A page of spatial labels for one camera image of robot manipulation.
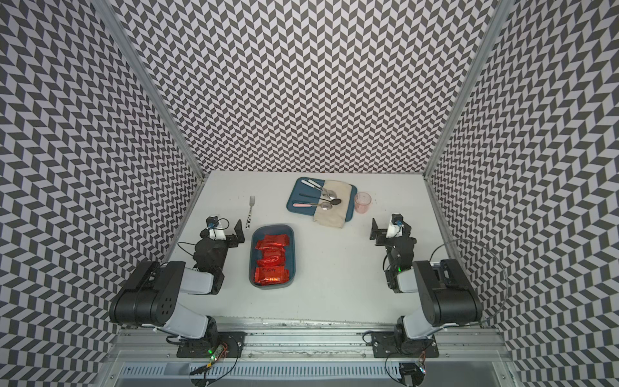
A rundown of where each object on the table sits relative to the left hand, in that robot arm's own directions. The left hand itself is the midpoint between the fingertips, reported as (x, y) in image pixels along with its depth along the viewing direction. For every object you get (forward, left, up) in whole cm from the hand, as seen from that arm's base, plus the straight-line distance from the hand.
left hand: (228, 222), depth 91 cm
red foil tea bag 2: (-12, -18, -5) cm, 22 cm away
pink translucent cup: (+11, -53, -2) cm, 54 cm away
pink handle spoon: (+15, -37, -10) cm, 41 cm away
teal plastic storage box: (-2, -11, -4) cm, 12 cm away
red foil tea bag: (-5, -17, -6) cm, 19 cm away
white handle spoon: (+22, -38, -9) cm, 45 cm away
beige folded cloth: (+8, -42, -8) cm, 43 cm away
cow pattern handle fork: (+18, -3, -9) cm, 20 cm away
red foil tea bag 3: (-17, -18, -8) cm, 26 cm away
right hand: (0, -60, 0) cm, 60 cm away
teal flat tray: (+27, -24, -10) cm, 38 cm away
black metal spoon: (+15, -41, -7) cm, 45 cm away
